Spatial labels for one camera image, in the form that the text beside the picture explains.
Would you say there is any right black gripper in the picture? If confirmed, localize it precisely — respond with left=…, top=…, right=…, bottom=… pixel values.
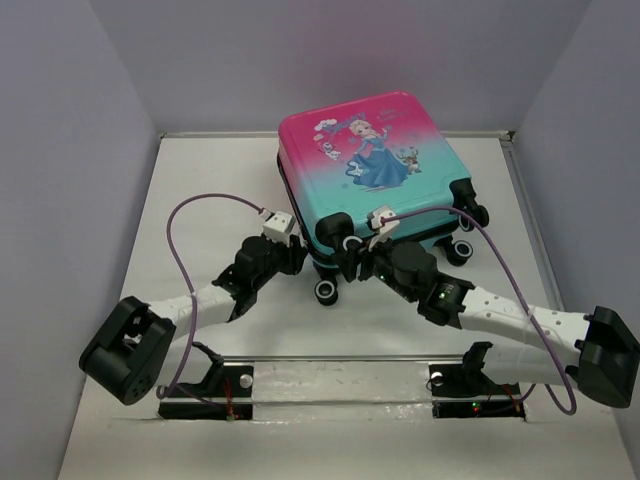
left=331, top=229, right=418, bottom=304

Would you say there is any pink teal kids suitcase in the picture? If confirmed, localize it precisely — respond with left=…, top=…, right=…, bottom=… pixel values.
left=276, top=91, right=489, bottom=306

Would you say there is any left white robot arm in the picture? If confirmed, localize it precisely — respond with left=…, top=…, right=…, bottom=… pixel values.
left=79, top=235, right=307, bottom=405

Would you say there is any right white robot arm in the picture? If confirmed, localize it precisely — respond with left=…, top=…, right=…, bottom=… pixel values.
left=332, top=240, right=639, bottom=409

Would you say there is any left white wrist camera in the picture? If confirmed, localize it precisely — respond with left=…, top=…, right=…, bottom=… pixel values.
left=259, top=209, right=296, bottom=247

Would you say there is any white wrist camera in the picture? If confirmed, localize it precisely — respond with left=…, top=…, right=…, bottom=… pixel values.
left=259, top=209, right=296, bottom=247
left=364, top=205, right=400, bottom=253

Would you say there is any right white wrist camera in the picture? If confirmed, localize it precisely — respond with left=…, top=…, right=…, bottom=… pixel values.
left=364, top=205, right=400, bottom=253

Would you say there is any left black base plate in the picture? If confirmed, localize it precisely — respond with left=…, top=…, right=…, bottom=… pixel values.
left=158, top=364, right=254, bottom=421

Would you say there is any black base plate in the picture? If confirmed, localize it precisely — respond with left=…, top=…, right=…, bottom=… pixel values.
left=426, top=364, right=526, bottom=419
left=158, top=364, right=254, bottom=421

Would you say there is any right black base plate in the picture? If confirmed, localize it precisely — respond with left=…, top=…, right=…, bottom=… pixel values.
left=426, top=364, right=526, bottom=419

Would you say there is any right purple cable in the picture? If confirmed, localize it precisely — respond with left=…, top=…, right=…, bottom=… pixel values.
left=379, top=206, right=578, bottom=416

